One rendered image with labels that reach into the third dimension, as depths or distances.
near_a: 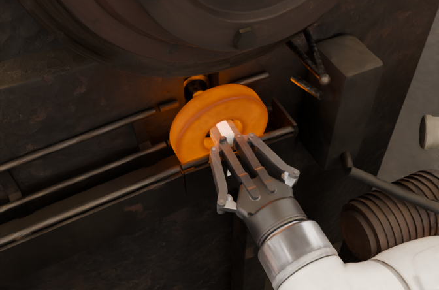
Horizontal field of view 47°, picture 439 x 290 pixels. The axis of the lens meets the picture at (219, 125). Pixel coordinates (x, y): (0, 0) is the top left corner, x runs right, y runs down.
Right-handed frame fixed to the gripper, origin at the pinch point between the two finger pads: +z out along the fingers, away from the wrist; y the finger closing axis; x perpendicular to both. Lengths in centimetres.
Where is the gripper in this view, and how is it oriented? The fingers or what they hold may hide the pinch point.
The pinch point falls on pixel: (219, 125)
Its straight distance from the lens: 77.0
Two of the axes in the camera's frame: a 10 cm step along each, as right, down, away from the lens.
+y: 9.1, -3.1, 2.9
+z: -4.2, -7.1, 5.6
